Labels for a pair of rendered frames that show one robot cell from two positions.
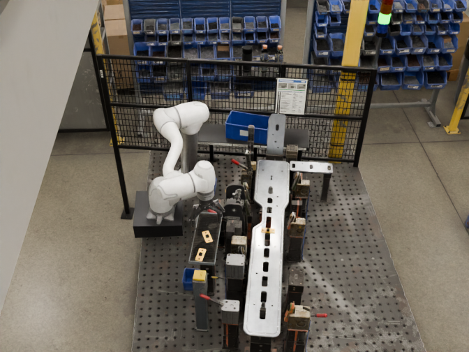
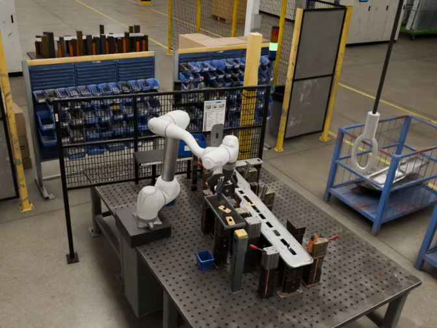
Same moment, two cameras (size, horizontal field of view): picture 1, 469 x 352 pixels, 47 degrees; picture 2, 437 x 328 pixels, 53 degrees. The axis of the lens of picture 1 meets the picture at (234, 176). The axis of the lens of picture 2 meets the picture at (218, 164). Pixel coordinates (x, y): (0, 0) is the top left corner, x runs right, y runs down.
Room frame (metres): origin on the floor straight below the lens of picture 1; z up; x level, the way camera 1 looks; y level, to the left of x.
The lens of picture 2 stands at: (-0.07, 1.42, 2.75)
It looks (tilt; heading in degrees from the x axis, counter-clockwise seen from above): 27 degrees down; 330
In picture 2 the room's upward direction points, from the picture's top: 4 degrees clockwise
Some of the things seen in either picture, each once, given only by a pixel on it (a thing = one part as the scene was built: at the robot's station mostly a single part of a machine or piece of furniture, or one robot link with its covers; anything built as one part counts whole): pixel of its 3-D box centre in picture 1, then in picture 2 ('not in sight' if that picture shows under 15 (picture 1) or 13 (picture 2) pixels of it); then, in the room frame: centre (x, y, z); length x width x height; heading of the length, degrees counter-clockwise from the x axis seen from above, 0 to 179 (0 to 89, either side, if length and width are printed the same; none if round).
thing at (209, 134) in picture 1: (246, 136); (185, 153); (3.11, -0.08, 1.02); 0.90 x 0.22 x 0.03; 85
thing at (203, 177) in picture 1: (202, 176); (229, 148); (1.99, 0.16, 1.61); 0.13 x 0.11 x 0.16; 117
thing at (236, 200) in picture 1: (235, 222); (220, 207); (2.31, -0.01, 0.94); 0.18 x 0.13 x 0.49; 175
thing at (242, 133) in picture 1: (248, 127); (187, 144); (3.10, -0.10, 1.10); 0.30 x 0.17 x 0.13; 75
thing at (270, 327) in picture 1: (269, 233); (253, 205); (2.17, -0.21, 1.00); 1.38 x 0.22 x 0.02; 175
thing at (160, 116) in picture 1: (165, 120); (160, 126); (2.50, 0.40, 1.58); 0.18 x 0.14 x 0.13; 27
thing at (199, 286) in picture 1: (201, 302); (237, 263); (1.73, 0.18, 0.92); 0.08 x 0.08 x 0.44; 85
